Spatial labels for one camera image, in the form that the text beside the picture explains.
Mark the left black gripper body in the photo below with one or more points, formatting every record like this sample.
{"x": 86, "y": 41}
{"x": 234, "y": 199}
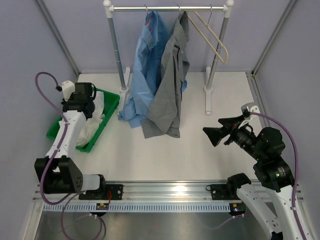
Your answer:
{"x": 71, "y": 99}

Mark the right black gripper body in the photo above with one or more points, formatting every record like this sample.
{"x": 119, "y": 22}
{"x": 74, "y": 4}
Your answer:
{"x": 242, "y": 137}

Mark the white shirt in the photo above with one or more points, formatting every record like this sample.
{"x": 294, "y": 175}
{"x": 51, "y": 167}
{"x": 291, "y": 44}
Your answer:
{"x": 92, "y": 124}

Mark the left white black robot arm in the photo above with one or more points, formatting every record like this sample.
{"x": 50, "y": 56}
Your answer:
{"x": 57, "y": 171}

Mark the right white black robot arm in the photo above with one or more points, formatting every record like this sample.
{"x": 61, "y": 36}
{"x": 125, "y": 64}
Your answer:
{"x": 274, "y": 174}

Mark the grey shirt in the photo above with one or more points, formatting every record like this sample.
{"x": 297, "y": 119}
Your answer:
{"x": 164, "y": 114}

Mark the light blue shirt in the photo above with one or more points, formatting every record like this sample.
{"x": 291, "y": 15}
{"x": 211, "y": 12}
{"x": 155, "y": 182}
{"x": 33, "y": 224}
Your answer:
{"x": 146, "y": 74}

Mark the blue shirt hanger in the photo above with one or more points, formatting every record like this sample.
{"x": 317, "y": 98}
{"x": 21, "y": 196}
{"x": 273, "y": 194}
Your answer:
{"x": 147, "y": 9}

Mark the green plastic tray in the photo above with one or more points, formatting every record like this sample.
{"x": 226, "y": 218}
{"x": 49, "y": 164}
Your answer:
{"x": 111, "y": 102}

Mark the white metal clothes rack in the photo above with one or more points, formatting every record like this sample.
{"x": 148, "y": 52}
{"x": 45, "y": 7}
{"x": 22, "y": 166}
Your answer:
{"x": 220, "y": 51}

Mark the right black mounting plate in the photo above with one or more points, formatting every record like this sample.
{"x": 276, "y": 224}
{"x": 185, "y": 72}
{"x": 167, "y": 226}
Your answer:
{"x": 222, "y": 191}

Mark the black mounting plate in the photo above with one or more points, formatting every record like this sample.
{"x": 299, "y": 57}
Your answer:
{"x": 222, "y": 191}
{"x": 105, "y": 192}

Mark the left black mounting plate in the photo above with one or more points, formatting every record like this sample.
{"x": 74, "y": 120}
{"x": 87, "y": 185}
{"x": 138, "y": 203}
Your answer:
{"x": 105, "y": 192}

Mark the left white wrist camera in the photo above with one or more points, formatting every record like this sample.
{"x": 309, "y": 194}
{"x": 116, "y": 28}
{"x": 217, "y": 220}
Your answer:
{"x": 68, "y": 88}

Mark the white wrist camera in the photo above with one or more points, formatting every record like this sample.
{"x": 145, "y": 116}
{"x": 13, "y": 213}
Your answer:
{"x": 68, "y": 88}
{"x": 248, "y": 111}

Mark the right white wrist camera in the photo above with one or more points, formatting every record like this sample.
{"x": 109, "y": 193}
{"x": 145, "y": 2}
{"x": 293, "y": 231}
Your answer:
{"x": 248, "y": 111}

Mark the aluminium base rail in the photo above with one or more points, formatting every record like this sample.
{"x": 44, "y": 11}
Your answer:
{"x": 167, "y": 191}

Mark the white slotted cable duct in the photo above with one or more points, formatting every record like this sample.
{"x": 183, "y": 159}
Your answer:
{"x": 140, "y": 207}

